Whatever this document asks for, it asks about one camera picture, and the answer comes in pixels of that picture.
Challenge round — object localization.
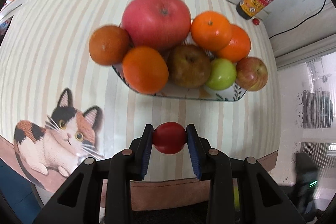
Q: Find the grey power cable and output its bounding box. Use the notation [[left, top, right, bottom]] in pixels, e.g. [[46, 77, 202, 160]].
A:
[[269, 0, 328, 40]]

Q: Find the blue cabinet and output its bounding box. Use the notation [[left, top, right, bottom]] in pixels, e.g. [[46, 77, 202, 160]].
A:
[[0, 160, 41, 223]]

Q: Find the striped tablecloth with cat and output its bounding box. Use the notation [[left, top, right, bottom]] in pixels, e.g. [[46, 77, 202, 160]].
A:
[[1, 0, 281, 172]]

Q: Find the bright orange in plate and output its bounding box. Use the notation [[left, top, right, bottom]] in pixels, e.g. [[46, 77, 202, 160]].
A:
[[215, 24, 251, 63]]

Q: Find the small red cherry tomato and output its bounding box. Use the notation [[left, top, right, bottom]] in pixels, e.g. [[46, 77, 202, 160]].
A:
[[153, 122, 187, 155]]

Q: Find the red bottle cap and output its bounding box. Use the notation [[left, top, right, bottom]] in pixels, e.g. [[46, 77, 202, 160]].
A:
[[252, 18, 260, 26]]

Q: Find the green apple in plate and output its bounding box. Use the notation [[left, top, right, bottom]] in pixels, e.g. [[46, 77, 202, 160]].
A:
[[205, 58, 237, 90]]

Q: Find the red yellow striped apple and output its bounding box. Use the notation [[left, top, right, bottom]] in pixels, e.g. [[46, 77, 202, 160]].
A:
[[235, 57, 268, 92]]

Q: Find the large red apple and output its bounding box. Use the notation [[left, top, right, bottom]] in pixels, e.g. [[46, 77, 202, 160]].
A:
[[121, 0, 191, 51]]

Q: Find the dark brownish orange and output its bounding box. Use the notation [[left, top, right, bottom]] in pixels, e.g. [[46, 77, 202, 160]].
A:
[[89, 25, 131, 66]]

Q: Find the brownish red apple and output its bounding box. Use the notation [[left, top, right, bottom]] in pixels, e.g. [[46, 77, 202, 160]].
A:
[[166, 44, 211, 89]]

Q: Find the floral ceramic fruit plate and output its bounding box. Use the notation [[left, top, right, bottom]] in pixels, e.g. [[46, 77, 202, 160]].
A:
[[111, 37, 249, 102]]

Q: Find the dark orange tangerine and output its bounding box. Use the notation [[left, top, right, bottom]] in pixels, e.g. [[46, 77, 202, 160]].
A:
[[122, 46, 169, 95]]

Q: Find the black gas stove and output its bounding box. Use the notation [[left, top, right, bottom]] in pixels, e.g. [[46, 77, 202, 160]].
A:
[[0, 16, 13, 44]]

